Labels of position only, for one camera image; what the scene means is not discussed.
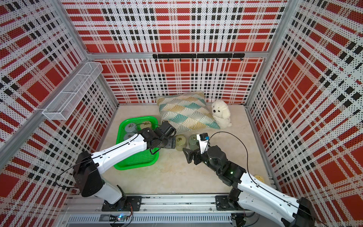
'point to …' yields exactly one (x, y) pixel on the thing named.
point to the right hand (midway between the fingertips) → (192, 146)
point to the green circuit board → (116, 218)
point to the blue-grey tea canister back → (131, 127)
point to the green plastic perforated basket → (146, 159)
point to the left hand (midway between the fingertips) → (169, 142)
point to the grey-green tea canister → (193, 143)
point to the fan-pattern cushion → (186, 111)
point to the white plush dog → (221, 113)
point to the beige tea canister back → (146, 124)
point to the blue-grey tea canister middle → (129, 134)
